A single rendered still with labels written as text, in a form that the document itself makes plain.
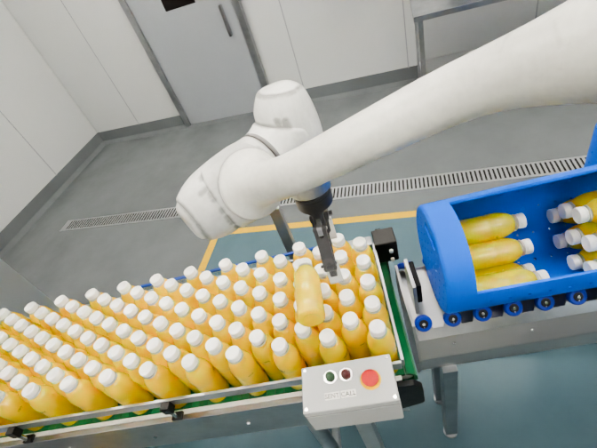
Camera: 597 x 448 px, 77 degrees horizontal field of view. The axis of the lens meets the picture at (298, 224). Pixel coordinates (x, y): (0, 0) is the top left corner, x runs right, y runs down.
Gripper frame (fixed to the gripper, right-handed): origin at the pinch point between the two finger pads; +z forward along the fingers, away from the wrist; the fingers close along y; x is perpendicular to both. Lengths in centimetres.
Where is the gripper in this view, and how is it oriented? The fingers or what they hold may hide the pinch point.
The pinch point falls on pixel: (332, 255)
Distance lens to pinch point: 87.2
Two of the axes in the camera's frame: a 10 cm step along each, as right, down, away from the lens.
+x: -9.6, 2.3, 1.7
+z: 2.8, 7.0, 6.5
